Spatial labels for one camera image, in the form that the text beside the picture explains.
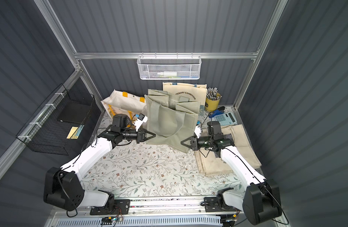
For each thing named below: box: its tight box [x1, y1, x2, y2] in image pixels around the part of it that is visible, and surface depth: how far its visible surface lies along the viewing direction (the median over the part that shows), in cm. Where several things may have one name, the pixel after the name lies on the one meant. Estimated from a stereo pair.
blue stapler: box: [208, 105, 226, 119], surface depth 117 cm
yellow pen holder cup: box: [205, 87, 222, 113], surface depth 107 cm
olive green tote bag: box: [143, 88, 201, 154], surface depth 63 cm
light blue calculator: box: [214, 111, 238, 126], surface depth 114 cm
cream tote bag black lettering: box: [162, 82, 208, 106], surface depth 107 cm
